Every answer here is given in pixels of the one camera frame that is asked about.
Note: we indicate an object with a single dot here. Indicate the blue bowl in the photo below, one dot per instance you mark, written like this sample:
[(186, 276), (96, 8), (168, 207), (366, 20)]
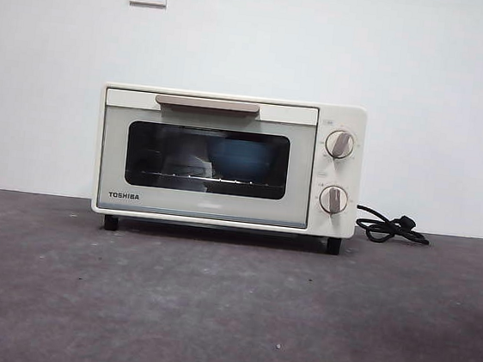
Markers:
[(239, 161)]

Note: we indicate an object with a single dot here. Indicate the cream toaster oven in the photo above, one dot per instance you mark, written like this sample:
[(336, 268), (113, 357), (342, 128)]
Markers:
[(338, 171)]

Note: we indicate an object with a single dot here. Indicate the beige oven knob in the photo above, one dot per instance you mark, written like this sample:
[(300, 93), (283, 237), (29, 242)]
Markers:
[(334, 199), (340, 144)]

